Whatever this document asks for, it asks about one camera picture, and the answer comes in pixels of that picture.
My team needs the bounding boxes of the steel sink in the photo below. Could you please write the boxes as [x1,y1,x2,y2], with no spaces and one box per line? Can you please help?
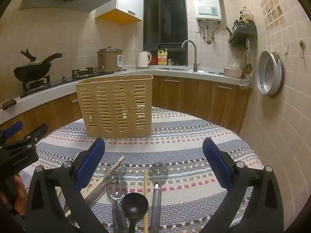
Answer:
[155,67,219,75]

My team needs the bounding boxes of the metal kitchen faucet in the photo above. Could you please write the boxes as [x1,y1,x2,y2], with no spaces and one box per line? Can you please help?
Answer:
[182,40,201,72]

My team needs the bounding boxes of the water heater pipes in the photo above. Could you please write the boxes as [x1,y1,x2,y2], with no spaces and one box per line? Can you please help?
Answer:
[197,21,220,44]

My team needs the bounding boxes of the black gas stove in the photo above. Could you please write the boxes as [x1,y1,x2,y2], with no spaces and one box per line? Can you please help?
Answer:
[21,67,114,99]

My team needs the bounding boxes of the white kitchen countertop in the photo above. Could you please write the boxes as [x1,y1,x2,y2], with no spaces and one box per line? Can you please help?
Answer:
[0,64,251,124]

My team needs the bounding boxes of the pink bowl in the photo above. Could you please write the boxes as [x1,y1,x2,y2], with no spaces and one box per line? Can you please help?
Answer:
[224,67,243,78]

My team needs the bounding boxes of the person's left hand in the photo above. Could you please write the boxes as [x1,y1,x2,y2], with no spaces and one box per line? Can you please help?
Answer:
[15,172,28,214]

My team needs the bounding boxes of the hanging metal ladles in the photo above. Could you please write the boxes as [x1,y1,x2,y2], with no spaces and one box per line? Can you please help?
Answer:
[243,39,253,76]

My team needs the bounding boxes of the black wall spice rack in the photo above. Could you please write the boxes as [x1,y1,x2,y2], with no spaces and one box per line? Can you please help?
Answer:
[228,25,257,48]

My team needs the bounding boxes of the metal spoon perforated handle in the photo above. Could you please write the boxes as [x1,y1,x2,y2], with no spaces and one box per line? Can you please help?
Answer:
[149,163,169,233]

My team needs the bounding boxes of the hanging metal strainer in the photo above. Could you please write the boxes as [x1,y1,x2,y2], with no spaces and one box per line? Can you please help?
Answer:
[239,73,252,90]

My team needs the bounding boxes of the round metal steamer tray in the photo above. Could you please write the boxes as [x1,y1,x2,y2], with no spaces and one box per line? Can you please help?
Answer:
[257,51,285,96]

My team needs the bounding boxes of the dark window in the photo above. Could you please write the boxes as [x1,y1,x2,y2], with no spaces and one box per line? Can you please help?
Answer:
[143,0,188,66]

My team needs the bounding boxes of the white water heater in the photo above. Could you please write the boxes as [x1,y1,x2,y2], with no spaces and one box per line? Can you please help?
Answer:
[192,0,222,21]

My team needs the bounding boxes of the brown rice cooker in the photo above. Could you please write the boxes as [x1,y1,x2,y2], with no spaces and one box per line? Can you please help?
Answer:
[97,47,123,73]

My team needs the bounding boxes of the black wok with lid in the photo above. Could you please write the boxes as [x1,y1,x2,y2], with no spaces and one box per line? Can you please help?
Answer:
[13,49,63,82]

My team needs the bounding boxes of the wooden base cabinets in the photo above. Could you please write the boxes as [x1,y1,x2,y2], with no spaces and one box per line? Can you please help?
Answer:
[0,75,251,136]

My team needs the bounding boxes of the beige slatted utensil basket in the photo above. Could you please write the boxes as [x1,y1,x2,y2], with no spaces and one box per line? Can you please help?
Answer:
[75,74,154,137]

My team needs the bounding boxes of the white and yellow wall cabinet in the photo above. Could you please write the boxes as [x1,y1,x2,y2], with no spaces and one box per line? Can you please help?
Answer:
[95,0,144,25]

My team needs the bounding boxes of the white electric kettle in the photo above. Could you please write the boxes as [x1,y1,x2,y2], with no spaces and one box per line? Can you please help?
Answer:
[137,51,152,68]

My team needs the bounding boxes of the small black box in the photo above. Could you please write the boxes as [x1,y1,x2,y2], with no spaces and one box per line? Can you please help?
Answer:
[2,99,17,110]

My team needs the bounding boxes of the striped woven table mat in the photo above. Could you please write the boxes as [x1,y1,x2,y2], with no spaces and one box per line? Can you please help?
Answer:
[18,107,265,233]

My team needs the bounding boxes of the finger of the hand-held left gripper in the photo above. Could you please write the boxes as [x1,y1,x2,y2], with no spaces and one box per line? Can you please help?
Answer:
[0,121,24,148]
[5,123,48,157]

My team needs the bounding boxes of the black plastic ladle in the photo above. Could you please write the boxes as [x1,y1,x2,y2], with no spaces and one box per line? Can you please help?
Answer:
[121,192,149,233]

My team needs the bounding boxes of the yellow detergent bottle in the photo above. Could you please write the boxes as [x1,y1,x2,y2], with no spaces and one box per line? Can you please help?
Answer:
[157,49,169,65]

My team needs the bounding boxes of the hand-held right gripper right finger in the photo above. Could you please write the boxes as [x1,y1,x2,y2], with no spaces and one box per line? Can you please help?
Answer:
[194,137,284,233]

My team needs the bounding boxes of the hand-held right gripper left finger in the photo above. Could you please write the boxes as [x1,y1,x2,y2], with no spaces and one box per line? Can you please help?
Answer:
[25,137,110,233]

